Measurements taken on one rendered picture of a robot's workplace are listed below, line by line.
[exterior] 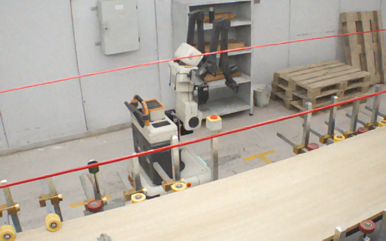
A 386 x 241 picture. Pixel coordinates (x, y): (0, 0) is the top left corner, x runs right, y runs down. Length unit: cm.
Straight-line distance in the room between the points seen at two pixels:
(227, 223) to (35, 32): 329
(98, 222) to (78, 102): 295
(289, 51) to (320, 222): 420
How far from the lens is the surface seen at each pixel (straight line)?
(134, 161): 236
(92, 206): 232
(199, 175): 366
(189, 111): 352
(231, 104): 545
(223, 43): 334
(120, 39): 465
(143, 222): 217
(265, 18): 573
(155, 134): 329
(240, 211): 221
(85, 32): 479
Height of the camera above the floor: 225
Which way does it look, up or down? 24 degrees down
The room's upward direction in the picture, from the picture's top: 2 degrees counter-clockwise
